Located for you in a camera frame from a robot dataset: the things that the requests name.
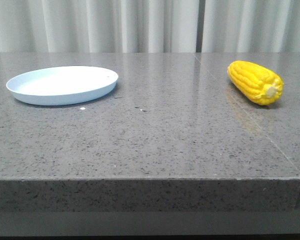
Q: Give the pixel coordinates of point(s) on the yellow plastic corn cob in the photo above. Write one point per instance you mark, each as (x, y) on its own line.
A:
(259, 84)

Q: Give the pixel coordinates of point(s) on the light blue round plate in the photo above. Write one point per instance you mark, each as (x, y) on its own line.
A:
(63, 85)

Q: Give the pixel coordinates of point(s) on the white pleated curtain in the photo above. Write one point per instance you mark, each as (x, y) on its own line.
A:
(149, 26)

